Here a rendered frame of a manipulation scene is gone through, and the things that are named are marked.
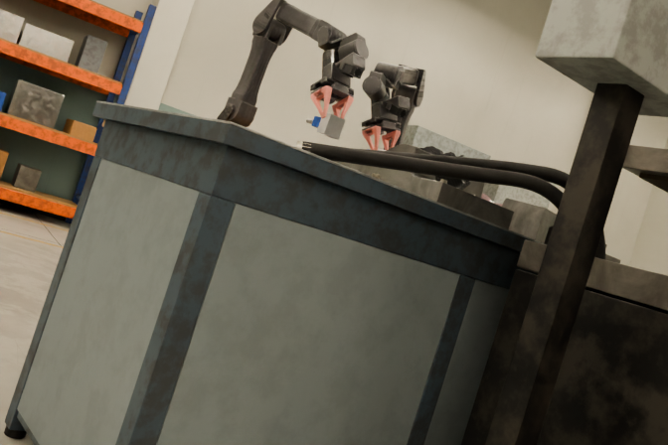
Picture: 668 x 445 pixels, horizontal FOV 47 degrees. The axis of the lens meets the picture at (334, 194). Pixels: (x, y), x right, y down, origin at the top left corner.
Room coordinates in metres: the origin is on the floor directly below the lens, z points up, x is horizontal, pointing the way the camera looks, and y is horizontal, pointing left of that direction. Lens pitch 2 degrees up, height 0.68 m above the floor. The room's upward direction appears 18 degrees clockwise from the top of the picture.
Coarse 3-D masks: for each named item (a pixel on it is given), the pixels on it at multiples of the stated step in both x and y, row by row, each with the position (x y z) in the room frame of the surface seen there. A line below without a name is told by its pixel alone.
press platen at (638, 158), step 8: (632, 152) 1.59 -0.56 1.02; (640, 152) 1.58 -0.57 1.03; (648, 152) 1.56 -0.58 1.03; (656, 152) 1.55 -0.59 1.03; (664, 152) 1.54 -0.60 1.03; (624, 160) 1.60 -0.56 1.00; (632, 160) 1.59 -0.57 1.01; (640, 160) 1.57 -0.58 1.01; (648, 160) 1.56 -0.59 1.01; (656, 160) 1.55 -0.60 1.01; (664, 160) 1.53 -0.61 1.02; (624, 168) 1.61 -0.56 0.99; (632, 168) 1.59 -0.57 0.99; (640, 168) 1.57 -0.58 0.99; (648, 168) 1.56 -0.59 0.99; (656, 168) 1.54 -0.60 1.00; (664, 168) 1.53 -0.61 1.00
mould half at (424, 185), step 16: (384, 176) 1.93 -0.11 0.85; (400, 176) 1.88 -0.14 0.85; (416, 176) 1.85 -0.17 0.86; (432, 176) 1.90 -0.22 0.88; (416, 192) 1.82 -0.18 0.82; (432, 192) 1.78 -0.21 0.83; (448, 192) 1.77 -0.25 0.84; (464, 192) 1.80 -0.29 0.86; (480, 192) 2.01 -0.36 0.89; (464, 208) 1.81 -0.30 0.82; (480, 208) 1.84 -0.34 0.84; (496, 208) 1.87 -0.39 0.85
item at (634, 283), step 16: (528, 240) 1.62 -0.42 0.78; (528, 256) 1.61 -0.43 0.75; (592, 272) 1.48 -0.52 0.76; (608, 272) 1.46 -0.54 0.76; (624, 272) 1.43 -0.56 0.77; (640, 272) 1.41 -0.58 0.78; (592, 288) 1.48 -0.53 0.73; (608, 288) 1.45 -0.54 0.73; (624, 288) 1.42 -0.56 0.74; (640, 288) 1.40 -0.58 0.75; (656, 288) 1.37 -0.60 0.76; (640, 304) 1.48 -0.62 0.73; (656, 304) 1.37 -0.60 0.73
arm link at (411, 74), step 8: (384, 64) 2.28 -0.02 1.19; (400, 64) 2.50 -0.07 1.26; (384, 72) 2.27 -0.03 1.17; (392, 72) 2.26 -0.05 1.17; (408, 72) 2.39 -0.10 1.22; (416, 72) 2.45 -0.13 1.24; (424, 72) 2.48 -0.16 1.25; (392, 80) 2.27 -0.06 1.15; (408, 80) 2.42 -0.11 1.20; (416, 80) 2.47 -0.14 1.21; (424, 80) 2.51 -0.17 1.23; (392, 96) 2.52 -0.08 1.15; (416, 96) 2.49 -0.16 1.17; (416, 104) 2.50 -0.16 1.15
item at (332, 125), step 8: (312, 120) 2.05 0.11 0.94; (320, 120) 1.98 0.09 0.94; (328, 120) 1.95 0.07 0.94; (336, 120) 1.97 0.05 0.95; (344, 120) 1.98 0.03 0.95; (320, 128) 1.97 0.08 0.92; (328, 128) 1.96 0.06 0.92; (336, 128) 1.97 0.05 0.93; (328, 136) 2.00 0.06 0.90; (336, 136) 1.98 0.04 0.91
